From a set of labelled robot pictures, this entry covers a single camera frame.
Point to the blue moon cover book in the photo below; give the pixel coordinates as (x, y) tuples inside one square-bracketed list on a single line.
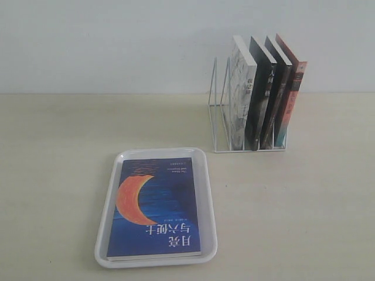
[(155, 211)]

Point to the grey white spine book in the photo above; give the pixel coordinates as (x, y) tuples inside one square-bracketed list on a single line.
[(242, 74)]

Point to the black spine book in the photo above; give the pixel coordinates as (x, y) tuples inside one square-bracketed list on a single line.
[(264, 76)]

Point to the dark brown spine book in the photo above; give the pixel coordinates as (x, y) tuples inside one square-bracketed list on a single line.
[(281, 75)]

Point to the red pink spine book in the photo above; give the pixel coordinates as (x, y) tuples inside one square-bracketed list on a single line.
[(291, 91)]

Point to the white plastic tray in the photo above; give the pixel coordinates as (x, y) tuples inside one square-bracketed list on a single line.
[(205, 214)]

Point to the white wire book rack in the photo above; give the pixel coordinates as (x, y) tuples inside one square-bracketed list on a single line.
[(221, 137)]

